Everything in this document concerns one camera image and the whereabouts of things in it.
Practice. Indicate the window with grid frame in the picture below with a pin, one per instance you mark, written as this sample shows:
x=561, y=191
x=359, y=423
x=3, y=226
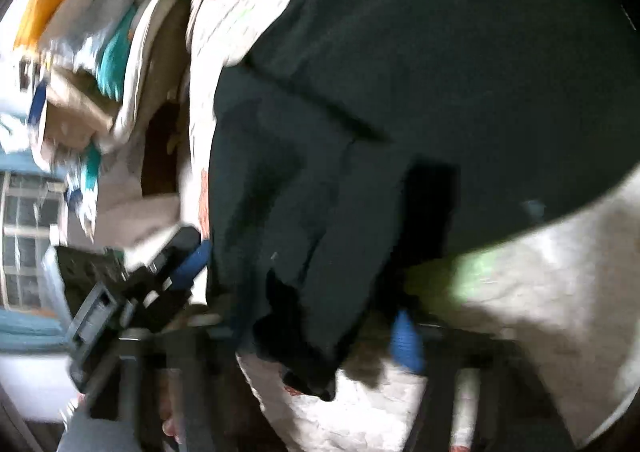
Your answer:
x=27, y=237

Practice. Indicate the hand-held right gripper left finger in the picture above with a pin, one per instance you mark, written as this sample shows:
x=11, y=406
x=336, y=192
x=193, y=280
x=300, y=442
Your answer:
x=182, y=382

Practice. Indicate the white printed blanket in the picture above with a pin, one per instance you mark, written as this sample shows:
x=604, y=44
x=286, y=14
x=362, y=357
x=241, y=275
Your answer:
x=550, y=282

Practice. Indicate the teal cloth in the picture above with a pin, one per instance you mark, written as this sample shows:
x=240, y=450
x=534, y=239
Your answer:
x=117, y=57

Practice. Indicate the orange packet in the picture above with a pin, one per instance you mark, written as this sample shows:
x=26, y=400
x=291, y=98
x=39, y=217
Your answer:
x=47, y=7

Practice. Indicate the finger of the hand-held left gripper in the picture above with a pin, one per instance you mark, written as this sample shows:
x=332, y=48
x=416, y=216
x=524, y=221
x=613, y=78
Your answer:
x=192, y=259

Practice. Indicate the dark pants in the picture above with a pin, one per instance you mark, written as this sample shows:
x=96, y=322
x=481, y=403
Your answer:
x=400, y=82

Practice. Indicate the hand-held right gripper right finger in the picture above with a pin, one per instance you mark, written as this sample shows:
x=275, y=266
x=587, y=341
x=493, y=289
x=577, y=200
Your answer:
x=407, y=342

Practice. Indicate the brown cardboard box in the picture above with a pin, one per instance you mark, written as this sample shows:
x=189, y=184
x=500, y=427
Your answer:
x=75, y=107

